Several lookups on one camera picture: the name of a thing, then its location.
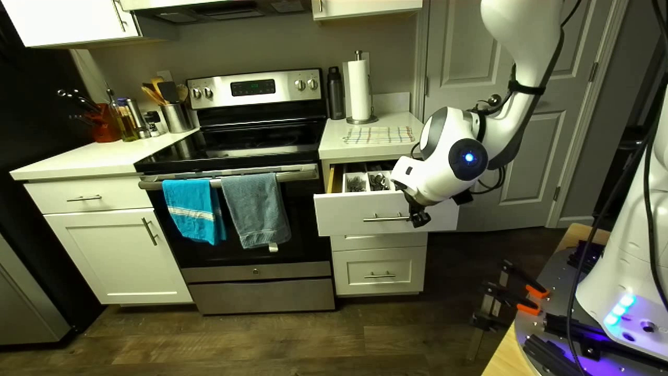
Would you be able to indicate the black refrigerator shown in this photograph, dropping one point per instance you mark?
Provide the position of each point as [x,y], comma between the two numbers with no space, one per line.
[29,118]

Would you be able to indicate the white upper cabinet above drawers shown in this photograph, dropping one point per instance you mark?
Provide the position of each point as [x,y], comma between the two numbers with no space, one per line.
[368,7]

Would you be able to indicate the wooden cooking utensils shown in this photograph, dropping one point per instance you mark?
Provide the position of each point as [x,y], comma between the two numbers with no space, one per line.
[156,92]

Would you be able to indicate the white three-drawer cabinet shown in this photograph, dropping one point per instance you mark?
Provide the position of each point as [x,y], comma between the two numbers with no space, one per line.
[335,149]

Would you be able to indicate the red pot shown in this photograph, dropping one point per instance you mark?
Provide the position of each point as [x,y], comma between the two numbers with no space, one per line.
[105,126]

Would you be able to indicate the white paper towel roll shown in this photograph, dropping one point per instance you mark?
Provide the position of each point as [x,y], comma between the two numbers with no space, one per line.
[359,90]
[359,52]

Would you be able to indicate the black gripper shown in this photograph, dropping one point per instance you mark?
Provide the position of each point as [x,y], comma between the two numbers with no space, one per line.
[417,203]

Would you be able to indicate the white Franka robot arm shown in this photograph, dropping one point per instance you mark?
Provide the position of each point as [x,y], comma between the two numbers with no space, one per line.
[515,27]

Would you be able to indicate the white base cabinet door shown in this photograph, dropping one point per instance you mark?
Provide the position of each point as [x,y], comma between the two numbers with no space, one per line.
[105,263]

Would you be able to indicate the over-range microwave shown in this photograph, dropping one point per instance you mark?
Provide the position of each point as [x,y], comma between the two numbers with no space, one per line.
[210,8]

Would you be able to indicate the white wide shallow drawer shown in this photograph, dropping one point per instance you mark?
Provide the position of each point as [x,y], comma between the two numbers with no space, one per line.
[48,197]

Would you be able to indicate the checked dish drying mat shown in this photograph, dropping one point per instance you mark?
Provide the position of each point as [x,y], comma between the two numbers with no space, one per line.
[377,135]

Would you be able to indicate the black drink bottle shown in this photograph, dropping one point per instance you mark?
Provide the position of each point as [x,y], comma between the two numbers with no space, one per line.
[335,95]

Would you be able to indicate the white drawer holding cutlery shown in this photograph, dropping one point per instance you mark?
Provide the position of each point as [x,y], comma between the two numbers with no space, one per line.
[348,211]

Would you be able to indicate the white medium-height drawer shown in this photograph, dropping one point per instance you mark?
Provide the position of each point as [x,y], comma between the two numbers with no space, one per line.
[377,240]

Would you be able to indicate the white drawer above the floor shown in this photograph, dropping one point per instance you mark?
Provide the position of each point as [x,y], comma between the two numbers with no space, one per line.
[348,271]

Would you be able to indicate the bright blue striped towel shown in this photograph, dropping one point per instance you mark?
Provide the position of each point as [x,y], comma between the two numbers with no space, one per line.
[191,210]

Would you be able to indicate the metal utensil crock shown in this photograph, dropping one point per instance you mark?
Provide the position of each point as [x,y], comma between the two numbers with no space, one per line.
[177,118]

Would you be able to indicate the perforated metal robot base plate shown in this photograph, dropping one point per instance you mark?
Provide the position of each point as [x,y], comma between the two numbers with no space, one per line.
[556,278]

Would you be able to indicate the small glass jar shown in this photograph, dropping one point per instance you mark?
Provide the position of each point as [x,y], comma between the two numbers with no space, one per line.
[156,123]

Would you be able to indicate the white cutlery organizer tray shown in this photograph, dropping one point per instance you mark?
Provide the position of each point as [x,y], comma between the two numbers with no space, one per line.
[368,183]

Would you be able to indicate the white upper cabinet beside fridge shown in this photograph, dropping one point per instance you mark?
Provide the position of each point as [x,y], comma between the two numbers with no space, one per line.
[63,20]

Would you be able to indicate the stainless steel electric range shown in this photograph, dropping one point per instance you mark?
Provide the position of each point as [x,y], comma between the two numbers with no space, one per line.
[258,278]

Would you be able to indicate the grey bin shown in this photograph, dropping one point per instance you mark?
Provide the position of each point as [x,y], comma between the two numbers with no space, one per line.
[29,300]

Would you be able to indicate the grey-blue dish towel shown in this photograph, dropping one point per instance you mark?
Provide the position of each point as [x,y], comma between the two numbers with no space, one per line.
[253,210]

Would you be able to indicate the white door-and-drawer base cabinet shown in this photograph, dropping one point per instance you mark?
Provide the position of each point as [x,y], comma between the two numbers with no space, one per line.
[76,159]

